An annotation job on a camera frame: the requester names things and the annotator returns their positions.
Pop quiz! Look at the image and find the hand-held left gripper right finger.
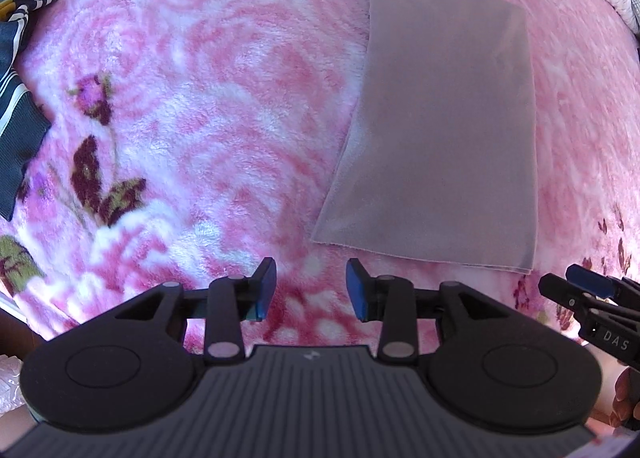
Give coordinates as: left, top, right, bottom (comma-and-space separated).
345, 258, 507, 363

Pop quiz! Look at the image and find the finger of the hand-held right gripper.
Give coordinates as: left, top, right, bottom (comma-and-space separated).
538, 273, 608, 321
566, 263, 640, 300

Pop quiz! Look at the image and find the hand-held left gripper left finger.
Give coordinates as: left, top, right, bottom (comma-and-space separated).
114, 257, 278, 365

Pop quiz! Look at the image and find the beige cloth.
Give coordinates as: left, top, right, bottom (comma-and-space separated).
310, 0, 539, 275

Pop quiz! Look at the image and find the person's right hand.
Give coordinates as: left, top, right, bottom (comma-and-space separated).
613, 366, 640, 420

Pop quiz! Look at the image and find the pink floral blanket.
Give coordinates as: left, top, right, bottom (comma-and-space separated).
0, 0, 640, 374

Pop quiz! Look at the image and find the clear plastic bag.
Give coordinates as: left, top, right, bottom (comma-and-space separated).
0, 352, 27, 414

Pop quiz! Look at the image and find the dark blue patterned cloth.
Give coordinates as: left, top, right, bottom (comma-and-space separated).
0, 0, 120, 222

